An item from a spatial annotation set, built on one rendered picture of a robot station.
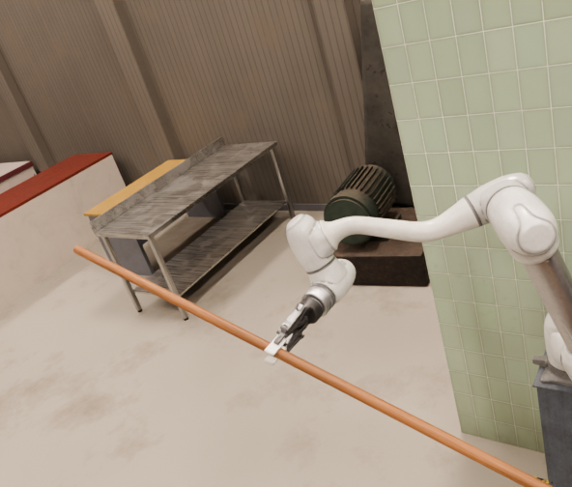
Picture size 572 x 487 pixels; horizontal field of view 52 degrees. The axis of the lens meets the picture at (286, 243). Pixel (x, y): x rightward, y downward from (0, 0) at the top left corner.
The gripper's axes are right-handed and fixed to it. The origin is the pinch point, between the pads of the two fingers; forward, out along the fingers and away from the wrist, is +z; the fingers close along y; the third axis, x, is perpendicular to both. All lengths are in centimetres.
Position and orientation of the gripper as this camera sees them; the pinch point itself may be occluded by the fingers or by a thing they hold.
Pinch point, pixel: (275, 350)
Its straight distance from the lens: 165.0
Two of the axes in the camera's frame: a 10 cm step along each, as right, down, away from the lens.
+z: -5.4, 5.2, -6.6
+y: -0.1, 7.8, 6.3
